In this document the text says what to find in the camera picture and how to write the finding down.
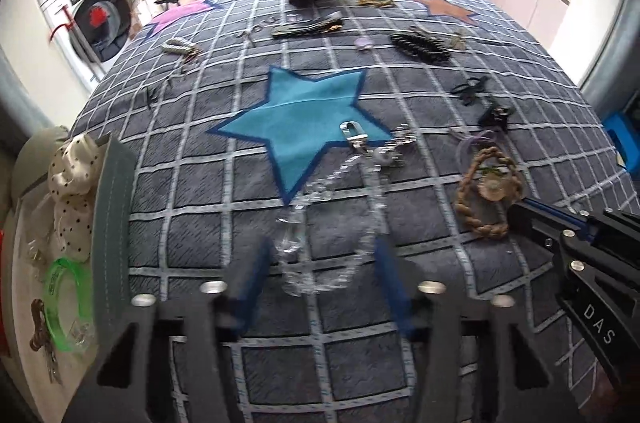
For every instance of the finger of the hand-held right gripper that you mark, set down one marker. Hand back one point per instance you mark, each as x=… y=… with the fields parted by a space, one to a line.
x=535 y=223
x=560 y=214

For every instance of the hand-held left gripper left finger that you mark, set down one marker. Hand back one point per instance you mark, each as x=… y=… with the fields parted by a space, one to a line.
x=252 y=293

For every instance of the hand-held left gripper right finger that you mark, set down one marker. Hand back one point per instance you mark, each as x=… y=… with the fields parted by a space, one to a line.
x=397 y=288

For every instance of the green translucent bangle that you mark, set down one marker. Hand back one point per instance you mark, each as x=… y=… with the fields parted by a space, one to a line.
x=52 y=283

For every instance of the white polka-dot scrunchie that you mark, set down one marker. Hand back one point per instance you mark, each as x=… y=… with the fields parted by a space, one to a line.
x=75 y=188

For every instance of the white cardboard tray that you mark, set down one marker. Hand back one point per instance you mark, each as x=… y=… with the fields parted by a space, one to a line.
x=22 y=303

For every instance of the blue plastic stool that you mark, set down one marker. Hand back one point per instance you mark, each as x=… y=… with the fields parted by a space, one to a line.
x=625 y=143

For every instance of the clear purple hoop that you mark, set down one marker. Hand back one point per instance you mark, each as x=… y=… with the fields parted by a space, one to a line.
x=477 y=140

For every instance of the small black hair claw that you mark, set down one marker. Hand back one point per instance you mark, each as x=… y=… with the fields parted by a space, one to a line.
x=497 y=115

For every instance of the small gold dragonfly pin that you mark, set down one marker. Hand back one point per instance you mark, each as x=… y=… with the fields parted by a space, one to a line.
x=458 y=40

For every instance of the grey checked star blanket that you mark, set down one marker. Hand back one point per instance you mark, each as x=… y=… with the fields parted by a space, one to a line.
x=310 y=103

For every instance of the black beaded hair clip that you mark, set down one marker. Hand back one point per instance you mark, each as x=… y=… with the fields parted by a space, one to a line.
x=420 y=47

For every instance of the small black hairpin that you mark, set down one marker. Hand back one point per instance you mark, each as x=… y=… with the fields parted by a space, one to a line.
x=150 y=98

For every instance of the small purple charm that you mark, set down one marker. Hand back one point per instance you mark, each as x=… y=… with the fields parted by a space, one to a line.
x=363 y=44

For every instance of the beige sofa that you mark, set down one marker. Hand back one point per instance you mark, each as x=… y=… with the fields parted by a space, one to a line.
x=35 y=158

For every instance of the black glitter barrette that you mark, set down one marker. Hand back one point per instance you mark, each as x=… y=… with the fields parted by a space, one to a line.
x=305 y=28

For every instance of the white washing machine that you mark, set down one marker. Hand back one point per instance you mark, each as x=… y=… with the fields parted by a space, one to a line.
x=100 y=23

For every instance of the red white floor mop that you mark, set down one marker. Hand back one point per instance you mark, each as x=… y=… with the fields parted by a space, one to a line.
x=62 y=20

